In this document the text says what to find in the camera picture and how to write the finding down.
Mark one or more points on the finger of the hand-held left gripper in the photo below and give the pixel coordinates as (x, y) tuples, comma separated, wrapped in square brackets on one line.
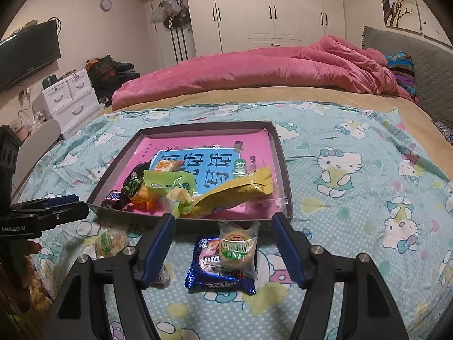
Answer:
[(62, 201), (70, 212)]

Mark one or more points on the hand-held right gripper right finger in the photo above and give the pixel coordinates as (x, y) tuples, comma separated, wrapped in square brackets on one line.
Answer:
[(286, 251)]

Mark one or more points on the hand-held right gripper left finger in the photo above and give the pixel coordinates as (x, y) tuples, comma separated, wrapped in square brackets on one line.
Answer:
[(159, 251)]

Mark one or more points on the small brown chocolate bar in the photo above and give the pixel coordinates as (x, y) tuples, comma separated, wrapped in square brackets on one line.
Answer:
[(114, 196)]

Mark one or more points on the blue cookie packet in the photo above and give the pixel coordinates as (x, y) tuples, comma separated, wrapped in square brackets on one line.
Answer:
[(201, 279)]

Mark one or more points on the round pastry green label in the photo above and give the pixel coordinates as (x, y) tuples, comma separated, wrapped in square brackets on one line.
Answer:
[(109, 242), (233, 248)]

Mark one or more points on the small orange snack packet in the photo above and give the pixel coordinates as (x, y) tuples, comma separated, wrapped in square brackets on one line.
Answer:
[(143, 198)]

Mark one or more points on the light green snack packet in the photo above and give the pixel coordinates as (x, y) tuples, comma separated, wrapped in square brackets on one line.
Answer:
[(166, 182)]

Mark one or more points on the dark grey shallow box tray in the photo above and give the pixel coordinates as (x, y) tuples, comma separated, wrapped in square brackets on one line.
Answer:
[(285, 177)]

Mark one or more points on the long yellow snack packet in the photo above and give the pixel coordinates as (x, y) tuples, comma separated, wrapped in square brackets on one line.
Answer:
[(233, 193)]

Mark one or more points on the person's left hand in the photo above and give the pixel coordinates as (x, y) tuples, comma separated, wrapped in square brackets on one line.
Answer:
[(33, 248)]

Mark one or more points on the dark snack clear wrapper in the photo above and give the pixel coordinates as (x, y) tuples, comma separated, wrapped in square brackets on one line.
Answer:
[(162, 278)]

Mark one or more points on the black green pea snack packet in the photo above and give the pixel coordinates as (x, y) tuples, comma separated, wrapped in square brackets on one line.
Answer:
[(132, 186)]

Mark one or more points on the light blue printed blanket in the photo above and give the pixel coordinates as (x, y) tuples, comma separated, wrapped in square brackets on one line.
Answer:
[(354, 219)]

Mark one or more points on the yellow patterned clothing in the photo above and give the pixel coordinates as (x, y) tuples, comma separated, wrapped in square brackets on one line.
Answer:
[(40, 290)]

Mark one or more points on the white drawer cabinet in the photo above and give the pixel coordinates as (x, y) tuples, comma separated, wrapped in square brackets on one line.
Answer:
[(70, 102)]

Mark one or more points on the small dark box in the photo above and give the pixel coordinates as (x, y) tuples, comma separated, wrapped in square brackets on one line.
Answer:
[(49, 81)]

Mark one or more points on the pink book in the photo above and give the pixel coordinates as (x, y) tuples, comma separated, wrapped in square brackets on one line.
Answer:
[(262, 148)]

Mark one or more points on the black flat television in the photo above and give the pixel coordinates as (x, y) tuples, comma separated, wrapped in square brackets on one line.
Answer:
[(28, 53)]

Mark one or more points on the pile of dark clothes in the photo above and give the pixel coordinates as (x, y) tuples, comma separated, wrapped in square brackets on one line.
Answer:
[(106, 72)]

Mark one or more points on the white door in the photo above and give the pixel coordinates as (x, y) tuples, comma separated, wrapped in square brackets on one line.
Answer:
[(155, 42)]

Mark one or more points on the pink duvet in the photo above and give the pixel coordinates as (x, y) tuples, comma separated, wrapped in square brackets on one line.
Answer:
[(247, 71)]

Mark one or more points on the dark patterned cloth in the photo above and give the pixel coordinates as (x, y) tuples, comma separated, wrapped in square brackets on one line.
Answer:
[(444, 131)]

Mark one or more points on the striped colourful pillow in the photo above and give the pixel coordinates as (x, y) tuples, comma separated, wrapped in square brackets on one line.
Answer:
[(401, 67)]

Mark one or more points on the hanging bags and hats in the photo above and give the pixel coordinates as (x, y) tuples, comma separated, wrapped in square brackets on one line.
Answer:
[(173, 10)]

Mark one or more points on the grey quilted headboard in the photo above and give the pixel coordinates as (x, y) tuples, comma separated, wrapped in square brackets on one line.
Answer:
[(431, 71)]

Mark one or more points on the white wardrobe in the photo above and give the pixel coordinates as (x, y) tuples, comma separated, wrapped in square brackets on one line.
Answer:
[(283, 7)]

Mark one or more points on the round purple wall clock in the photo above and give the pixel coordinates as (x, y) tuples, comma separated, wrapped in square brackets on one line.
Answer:
[(106, 4)]

